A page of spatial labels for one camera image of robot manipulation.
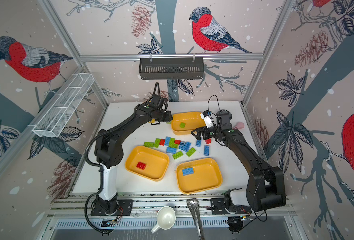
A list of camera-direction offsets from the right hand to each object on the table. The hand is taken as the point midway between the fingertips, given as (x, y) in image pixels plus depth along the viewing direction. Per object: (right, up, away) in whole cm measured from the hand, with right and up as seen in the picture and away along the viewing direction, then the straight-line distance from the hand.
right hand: (198, 131), depth 84 cm
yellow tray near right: (0, -25, -1) cm, 25 cm away
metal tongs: (-4, -34, -14) cm, 37 cm away
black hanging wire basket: (-17, +43, +21) cm, 51 cm away
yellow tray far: (-1, +6, +26) cm, 26 cm away
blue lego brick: (-6, -23, 0) cm, 24 cm away
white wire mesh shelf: (-73, +14, -7) cm, 74 cm away
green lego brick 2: (-12, -16, +8) cm, 22 cm away
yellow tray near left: (-30, -20, +4) cm, 36 cm away
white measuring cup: (-17, -40, -14) cm, 45 cm away
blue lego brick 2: (+2, -9, +14) cm, 17 cm away
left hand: (-16, +8, +8) cm, 20 cm away
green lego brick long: (-31, -10, +13) cm, 35 cm away
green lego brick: (-9, +2, +23) cm, 25 cm away
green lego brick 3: (-4, -14, +9) cm, 17 cm away
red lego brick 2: (+9, -8, +13) cm, 18 cm away
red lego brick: (-34, -21, +3) cm, 40 cm away
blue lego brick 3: (+7, -13, +8) cm, 17 cm away
